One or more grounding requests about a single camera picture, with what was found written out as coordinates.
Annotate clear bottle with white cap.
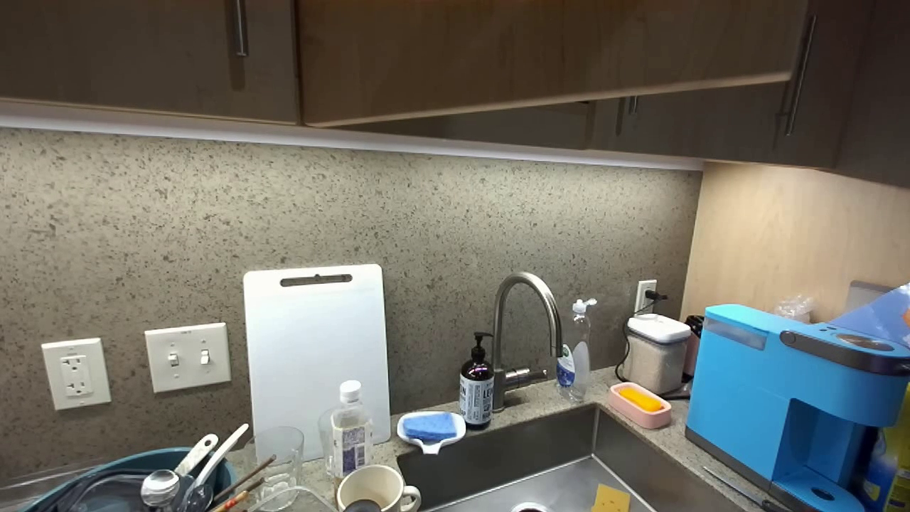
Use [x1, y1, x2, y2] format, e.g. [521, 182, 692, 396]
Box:
[325, 378, 376, 482]

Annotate white wall power outlet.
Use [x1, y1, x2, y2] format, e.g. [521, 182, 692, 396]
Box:
[41, 337, 115, 413]

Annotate yellow sponge piece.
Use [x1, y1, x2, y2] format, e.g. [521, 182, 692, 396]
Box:
[591, 482, 635, 512]

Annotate wooden wall cabinet carcass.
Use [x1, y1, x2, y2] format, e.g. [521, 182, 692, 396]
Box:
[351, 96, 601, 153]

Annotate brown wooden chopsticks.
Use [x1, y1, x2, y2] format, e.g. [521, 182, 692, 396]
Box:
[204, 453, 278, 512]

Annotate white outlet with plug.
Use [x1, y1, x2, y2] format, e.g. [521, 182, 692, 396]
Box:
[632, 277, 664, 315]

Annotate white ceramic mug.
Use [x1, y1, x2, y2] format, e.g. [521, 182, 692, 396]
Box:
[335, 462, 426, 512]

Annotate light wood side panel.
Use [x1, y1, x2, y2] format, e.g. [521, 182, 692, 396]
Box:
[681, 163, 910, 325]

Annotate clear plastic bag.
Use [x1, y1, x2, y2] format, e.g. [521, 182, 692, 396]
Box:
[773, 294, 820, 328]

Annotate blue sponge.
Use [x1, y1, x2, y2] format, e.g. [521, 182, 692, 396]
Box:
[401, 413, 462, 445]

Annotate light blue cloth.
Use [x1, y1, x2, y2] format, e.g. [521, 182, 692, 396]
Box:
[834, 281, 910, 351]

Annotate stainless steel sink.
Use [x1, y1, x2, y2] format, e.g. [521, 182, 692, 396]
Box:
[395, 401, 763, 512]

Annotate white plastic spoon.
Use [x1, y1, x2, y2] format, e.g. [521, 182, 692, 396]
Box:
[183, 422, 253, 502]

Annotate clear spray bottle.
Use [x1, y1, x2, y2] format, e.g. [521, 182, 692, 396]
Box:
[554, 295, 604, 405]

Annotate clear drinking glass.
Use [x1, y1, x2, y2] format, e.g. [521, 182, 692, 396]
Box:
[253, 423, 308, 502]

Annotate steel gooseneck faucet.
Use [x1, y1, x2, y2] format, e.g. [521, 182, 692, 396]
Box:
[490, 271, 570, 413]

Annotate white plastic cutting board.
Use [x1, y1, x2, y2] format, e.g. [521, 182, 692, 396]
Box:
[243, 263, 393, 462]

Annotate clear glass bowl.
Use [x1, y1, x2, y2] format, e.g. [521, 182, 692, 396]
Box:
[248, 482, 335, 512]

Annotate yellow sponge in pink dish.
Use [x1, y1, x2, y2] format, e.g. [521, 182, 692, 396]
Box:
[617, 386, 668, 416]

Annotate white under-cabinet light strip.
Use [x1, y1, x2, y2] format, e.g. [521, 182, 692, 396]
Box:
[0, 93, 705, 176]

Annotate metal ladle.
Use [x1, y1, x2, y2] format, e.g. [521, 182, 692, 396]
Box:
[140, 432, 221, 510]

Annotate white light switch plate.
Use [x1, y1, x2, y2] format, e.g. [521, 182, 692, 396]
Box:
[142, 321, 233, 396]

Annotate dark soap pump bottle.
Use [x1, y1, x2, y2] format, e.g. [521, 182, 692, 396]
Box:
[457, 329, 497, 432]

